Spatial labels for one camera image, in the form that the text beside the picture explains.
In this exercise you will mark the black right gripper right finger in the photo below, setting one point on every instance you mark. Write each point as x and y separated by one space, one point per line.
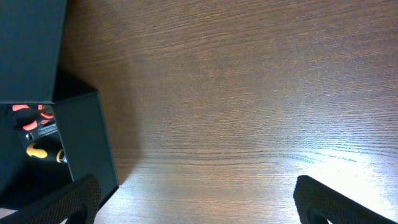
316 203

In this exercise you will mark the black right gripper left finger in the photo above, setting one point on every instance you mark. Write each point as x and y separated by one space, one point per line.
77 202

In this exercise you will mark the yellow black stubby screwdriver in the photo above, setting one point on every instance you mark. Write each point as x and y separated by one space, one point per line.
47 155

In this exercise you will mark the orange black needle-nose pliers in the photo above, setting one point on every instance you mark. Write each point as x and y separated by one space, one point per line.
30 117

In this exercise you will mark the black gift box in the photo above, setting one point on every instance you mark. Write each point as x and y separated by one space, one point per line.
31 37

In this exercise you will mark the silver adjustable wrench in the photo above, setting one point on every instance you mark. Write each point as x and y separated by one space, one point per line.
41 132

